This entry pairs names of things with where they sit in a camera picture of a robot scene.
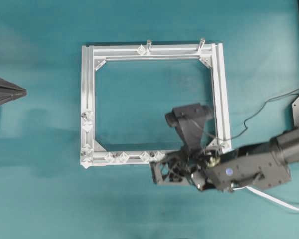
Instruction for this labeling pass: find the square aluminium extrusion frame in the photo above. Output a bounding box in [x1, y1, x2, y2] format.
[79, 42, 234, 170]

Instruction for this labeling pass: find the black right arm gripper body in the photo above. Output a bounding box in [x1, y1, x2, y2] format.
[150, 103, 216, 191]

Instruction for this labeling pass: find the thin black cable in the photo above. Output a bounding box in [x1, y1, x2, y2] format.
[229, 86, 299, 140]

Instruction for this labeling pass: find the aluminium pin far corner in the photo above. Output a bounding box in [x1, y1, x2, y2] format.
[197, 38, 206, 54]

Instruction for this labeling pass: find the aluminium pin mid rail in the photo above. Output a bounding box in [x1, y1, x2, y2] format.
[146, 40, 152, 55]

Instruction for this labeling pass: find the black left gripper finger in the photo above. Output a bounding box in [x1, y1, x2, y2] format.
[0, 77, 27, 105]

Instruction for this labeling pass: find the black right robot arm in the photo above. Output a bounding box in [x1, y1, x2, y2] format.
[150, 103, 299, 192]

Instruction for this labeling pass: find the white cable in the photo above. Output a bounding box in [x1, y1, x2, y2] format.
[233, 186, 299, 214]

